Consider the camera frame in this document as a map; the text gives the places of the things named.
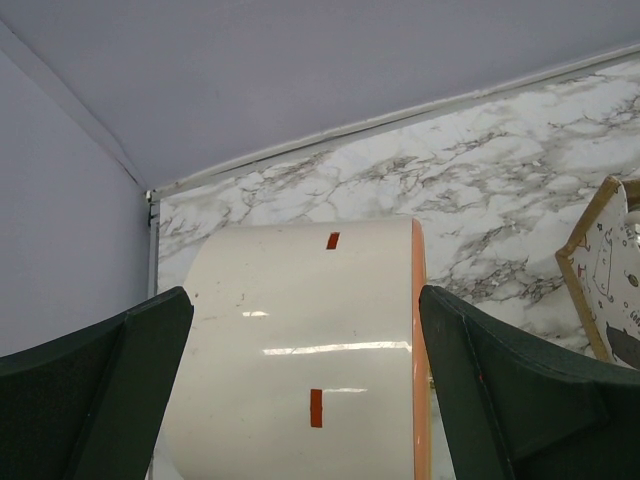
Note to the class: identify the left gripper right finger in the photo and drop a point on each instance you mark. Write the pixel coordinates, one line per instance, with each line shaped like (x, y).
(515, 406)

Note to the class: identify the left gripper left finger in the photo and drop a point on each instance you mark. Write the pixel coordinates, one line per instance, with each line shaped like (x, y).
(89, 405)

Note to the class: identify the jute canvas tote bag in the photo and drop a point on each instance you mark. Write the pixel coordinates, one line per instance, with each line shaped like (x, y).
(600, 266)

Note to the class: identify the beige round box orange lid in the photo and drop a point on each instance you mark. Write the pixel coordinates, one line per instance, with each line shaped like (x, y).
(306, 357)

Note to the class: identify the aluminium frame profile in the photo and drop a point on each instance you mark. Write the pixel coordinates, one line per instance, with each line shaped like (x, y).
(153, 223)

